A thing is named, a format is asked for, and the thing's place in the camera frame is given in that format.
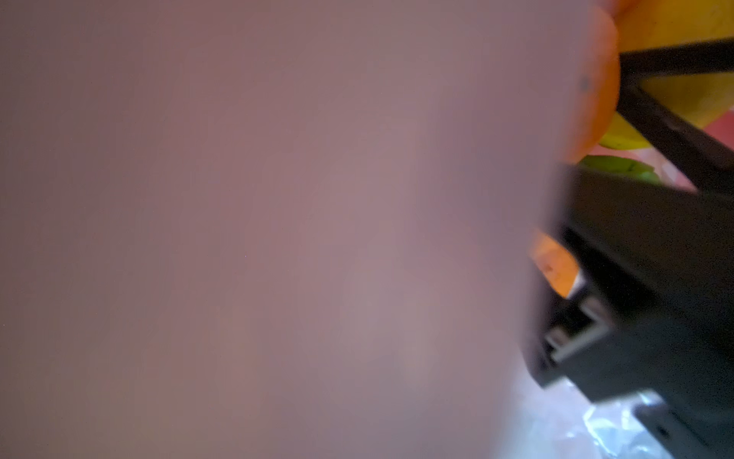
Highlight green fruit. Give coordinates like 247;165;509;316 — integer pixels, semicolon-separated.
578;155;663;185

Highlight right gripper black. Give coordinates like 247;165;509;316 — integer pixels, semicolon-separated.
524;37;733;458

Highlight pink plastic bag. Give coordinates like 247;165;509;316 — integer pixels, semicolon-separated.
0;0;734;459

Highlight orange mandarin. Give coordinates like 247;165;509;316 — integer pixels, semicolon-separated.
529;231;581;298
565;6;620;164

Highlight orange mandarin lower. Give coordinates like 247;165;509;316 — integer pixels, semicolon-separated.
529;231;581;298

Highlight yellow mandarin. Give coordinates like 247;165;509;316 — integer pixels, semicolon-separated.
598;0;734;151

